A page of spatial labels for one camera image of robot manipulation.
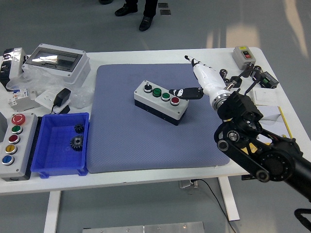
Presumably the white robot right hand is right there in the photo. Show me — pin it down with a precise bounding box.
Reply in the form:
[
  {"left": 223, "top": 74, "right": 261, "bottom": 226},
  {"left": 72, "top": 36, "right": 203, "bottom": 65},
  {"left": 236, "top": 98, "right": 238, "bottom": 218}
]
[{"left": 169, "top": 55, "right": 227, "bottom": 104}]

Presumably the grey four-button control box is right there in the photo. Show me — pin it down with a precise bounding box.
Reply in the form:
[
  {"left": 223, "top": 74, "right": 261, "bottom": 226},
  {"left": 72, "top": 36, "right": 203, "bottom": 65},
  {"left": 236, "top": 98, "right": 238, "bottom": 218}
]
[{"left": 133, "top": 80, "right": 190, "bottom": 126}]

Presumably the grey five-button control box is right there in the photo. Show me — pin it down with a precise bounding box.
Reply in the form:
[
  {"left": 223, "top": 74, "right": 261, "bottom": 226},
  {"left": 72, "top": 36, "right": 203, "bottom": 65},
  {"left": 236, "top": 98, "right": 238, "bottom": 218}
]
[{"left": 0, "top": 112, "right": 39, "bottom": 182}]

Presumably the black module with green terminal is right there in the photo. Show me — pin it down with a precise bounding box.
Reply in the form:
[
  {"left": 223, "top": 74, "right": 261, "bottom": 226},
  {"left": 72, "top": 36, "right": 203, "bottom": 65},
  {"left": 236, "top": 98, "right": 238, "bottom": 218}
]
[{"left": 257, "top": 71, "right": 279, "bottom": 89}]

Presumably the yellow and white cardboard box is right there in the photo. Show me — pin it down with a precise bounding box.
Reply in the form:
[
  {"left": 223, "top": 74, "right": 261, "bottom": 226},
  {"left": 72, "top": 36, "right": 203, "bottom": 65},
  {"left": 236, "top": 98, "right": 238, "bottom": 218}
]
[{"left": 255, "top": 105, "right": 294, "bottom": 140}]

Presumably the person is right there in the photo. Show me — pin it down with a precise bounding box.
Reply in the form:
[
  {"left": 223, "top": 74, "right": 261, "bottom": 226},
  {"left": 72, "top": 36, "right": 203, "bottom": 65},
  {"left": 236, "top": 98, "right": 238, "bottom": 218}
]
[{"left": 114, "top": 0, "right": 156, "bottom": 32}]

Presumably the blue-grey mat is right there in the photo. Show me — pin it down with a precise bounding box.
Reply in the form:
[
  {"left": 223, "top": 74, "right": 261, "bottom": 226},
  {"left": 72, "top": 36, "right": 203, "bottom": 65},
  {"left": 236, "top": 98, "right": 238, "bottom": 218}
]
[{"left": 86, "top": 63, "right": 231, "bottom": 174}]

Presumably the white table leg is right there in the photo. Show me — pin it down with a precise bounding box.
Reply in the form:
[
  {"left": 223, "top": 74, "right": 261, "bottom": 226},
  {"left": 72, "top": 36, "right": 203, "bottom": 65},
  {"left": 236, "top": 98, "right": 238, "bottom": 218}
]
[
  {"left": 43, "top": 190, "right": 61, "bottom": 233},
  {"left": 218, "top": 176, "right": 241, "bottom": 221}
]

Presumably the grey clear-lid distribution box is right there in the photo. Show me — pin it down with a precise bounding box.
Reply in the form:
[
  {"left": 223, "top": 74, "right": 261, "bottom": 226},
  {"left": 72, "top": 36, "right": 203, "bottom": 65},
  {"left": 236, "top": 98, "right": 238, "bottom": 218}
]
[{"left": 21, "top": 43, "right": 91, "bottom": 85}]

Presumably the large black gear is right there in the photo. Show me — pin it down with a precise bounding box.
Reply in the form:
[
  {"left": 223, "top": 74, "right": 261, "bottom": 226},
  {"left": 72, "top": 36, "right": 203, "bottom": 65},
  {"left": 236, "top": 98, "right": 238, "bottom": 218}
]
[{"left": 69, "top": 135, "right": 85, "bottom": 152}]

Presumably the black power adapter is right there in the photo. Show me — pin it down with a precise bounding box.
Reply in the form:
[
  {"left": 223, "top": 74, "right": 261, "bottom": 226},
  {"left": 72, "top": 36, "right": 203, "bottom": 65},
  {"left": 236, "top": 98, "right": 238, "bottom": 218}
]
[{"left": 50, "top": 87, "right": 72, "bottom": 115}]

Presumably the clear plastic bag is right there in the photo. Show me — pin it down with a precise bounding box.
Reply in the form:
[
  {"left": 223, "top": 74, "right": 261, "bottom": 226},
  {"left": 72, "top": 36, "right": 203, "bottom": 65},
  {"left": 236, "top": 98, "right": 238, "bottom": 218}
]
[{"left": 6, "top": 67, "right": 95, "bottom": 109}]

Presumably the blue plastic bin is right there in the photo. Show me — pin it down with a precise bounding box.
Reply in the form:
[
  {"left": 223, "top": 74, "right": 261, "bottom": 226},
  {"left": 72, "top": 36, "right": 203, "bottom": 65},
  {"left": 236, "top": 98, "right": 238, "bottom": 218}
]
[{"left": 31, "top": 112, "right": 90, "bottom": 179}]

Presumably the grey metal plate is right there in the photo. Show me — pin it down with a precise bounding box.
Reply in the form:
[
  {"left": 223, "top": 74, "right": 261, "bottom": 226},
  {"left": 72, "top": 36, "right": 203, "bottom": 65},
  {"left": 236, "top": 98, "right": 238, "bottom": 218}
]
[{"left": 13, "top": 98, "right": 41, "bottom": 113}]

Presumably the white circuit breaker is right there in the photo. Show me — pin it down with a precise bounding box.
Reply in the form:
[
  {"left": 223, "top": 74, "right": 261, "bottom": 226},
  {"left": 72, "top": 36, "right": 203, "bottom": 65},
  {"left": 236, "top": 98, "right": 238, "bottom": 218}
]
[{"left": 6, "top": 87, "right": 31, "bottom": 106}]

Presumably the white device in plastic wrap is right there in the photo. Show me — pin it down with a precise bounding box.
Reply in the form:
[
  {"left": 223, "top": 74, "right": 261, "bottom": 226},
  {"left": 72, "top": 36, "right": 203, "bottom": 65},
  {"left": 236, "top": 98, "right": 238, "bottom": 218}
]
[{"left": 0, "top": 47, "right": 27, "bottom": 88}]

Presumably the grey two-button switch box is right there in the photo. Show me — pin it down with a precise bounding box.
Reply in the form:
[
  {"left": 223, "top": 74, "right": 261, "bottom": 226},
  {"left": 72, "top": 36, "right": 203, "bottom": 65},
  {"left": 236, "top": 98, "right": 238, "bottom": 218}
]
[{"left": 232, "top": 46, "right": 258, "bottom": 70}]

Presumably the white wall switch plate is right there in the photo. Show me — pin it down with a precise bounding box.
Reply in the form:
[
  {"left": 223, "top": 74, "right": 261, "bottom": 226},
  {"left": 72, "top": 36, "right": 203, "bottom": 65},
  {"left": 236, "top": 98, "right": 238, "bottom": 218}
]
[{"left": 252, "top": 87, "right": 279, "bottom": 106}]

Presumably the grey under-table bracket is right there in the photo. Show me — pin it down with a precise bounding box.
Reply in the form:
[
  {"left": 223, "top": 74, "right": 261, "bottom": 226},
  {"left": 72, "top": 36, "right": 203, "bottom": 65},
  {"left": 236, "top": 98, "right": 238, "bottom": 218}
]
[{"left": 179, "top": 180, "right": 199, "bottom": 189}]

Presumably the black floor cable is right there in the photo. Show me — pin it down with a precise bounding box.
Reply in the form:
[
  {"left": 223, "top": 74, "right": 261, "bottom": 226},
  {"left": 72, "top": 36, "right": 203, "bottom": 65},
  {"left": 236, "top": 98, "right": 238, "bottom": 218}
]
[{"left": 191, "top": 179, "right": 234, "bottom": 233}]

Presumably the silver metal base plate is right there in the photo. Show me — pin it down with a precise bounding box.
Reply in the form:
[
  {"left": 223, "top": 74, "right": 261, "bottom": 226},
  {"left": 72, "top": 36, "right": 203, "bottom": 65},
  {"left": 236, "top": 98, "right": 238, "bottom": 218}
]
[{"left": 82, "top": 221, "right": 206, "bottom": 233}]

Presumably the white wall socket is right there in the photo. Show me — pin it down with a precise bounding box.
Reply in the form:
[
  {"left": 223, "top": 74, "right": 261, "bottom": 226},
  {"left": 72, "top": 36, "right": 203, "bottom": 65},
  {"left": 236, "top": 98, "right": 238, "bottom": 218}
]
[{"left": 35, "top": 89, "right": 71, "bottom": 114}]

